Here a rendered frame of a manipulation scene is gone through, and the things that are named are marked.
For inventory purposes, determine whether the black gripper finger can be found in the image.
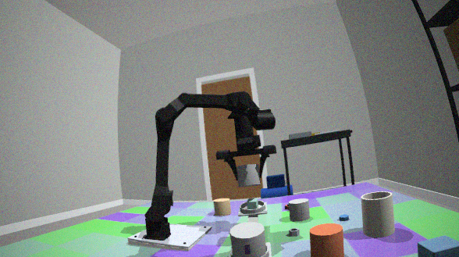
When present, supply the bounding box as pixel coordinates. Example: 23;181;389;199
259;155;269;178
224;159;238;180

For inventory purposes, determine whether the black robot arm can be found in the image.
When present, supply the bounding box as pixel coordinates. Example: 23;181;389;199
144;91;276;241

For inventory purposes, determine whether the tan cylinder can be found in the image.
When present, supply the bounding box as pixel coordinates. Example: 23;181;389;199
213;198;231;216

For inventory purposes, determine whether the orange cylinder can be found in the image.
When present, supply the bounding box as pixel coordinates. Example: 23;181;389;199
310;223;344;257

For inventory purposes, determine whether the grey hex nut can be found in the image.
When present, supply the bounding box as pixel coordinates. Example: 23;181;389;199
289;228;300;237

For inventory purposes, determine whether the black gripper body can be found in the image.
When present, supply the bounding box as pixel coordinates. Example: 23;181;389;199
216;130;276;160

